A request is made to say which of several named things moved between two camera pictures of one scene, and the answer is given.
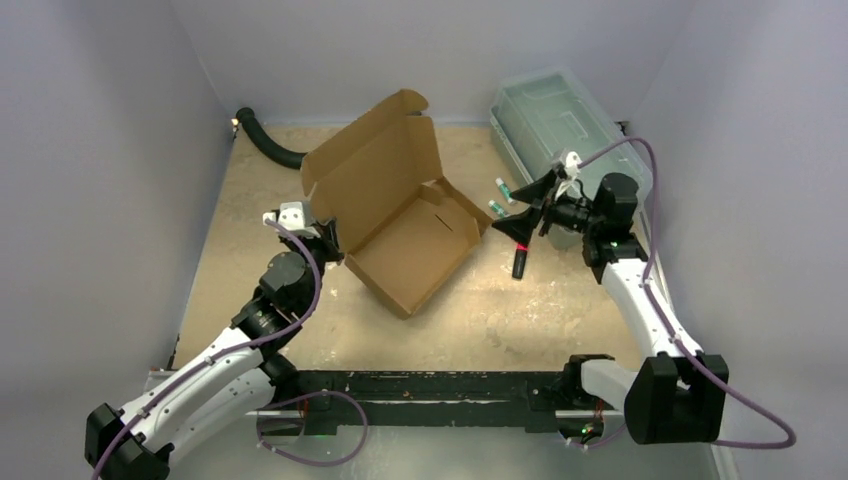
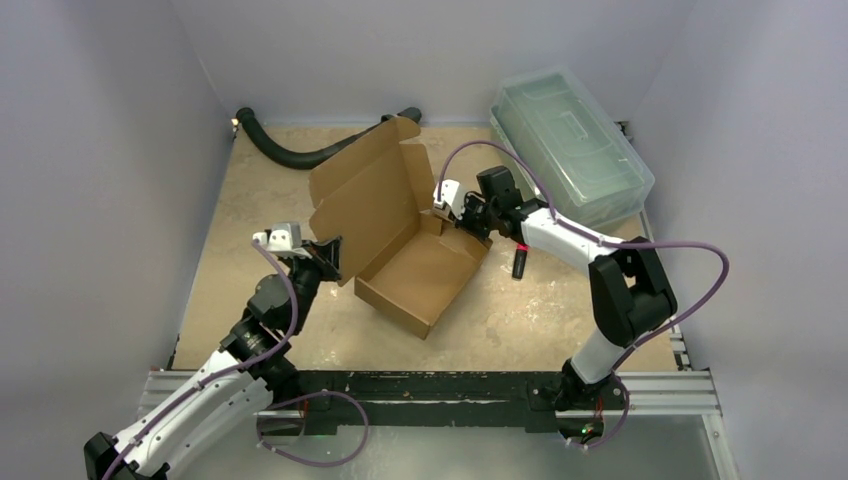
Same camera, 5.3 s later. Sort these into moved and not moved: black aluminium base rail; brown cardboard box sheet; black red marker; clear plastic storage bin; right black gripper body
Moved: right black gripper body; brown cardboard box sheet
Not moved: black red marker; clear plastic storage bin; black aluminium base rail
